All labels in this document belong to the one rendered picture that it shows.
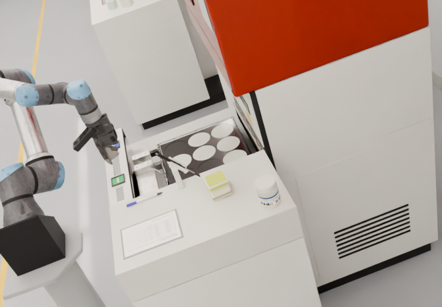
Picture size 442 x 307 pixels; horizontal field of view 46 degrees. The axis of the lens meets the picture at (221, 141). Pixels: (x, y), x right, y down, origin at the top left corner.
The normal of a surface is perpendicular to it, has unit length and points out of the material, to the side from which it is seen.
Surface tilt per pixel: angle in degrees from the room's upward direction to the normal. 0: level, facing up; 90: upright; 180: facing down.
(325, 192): 90
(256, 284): 90
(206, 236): 0
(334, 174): 90
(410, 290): 0
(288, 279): 90
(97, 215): 0
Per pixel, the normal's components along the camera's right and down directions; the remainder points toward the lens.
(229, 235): 0.24, 0.52
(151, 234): -0.26, -0.78
